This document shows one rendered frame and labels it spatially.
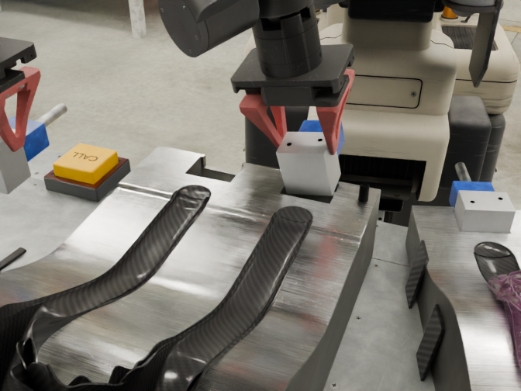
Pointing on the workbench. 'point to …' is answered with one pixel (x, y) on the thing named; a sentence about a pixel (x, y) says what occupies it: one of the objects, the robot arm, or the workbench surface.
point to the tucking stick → (12, 257)
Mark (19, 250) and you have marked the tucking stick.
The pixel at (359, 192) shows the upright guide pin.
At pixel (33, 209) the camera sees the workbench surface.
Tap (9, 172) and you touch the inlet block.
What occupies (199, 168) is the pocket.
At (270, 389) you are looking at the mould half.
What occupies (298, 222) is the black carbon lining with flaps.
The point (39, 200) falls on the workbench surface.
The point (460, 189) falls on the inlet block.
